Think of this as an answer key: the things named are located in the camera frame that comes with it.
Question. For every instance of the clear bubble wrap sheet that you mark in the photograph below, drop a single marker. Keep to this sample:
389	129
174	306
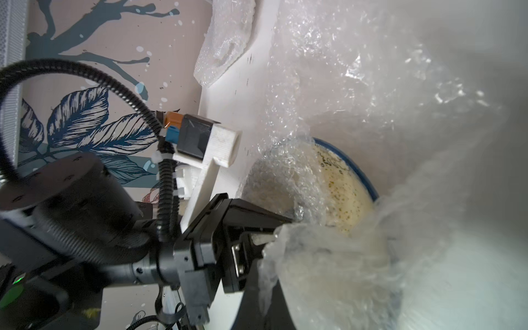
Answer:
427	102
226	40

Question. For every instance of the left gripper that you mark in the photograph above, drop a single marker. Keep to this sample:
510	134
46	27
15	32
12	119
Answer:
216	250

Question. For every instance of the speckled cream plate dark rim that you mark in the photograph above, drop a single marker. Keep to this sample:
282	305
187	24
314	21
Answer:
308	183

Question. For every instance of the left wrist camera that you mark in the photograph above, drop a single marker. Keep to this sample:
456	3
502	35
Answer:
202	148

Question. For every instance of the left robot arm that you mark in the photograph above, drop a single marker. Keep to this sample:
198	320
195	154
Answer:
69	230

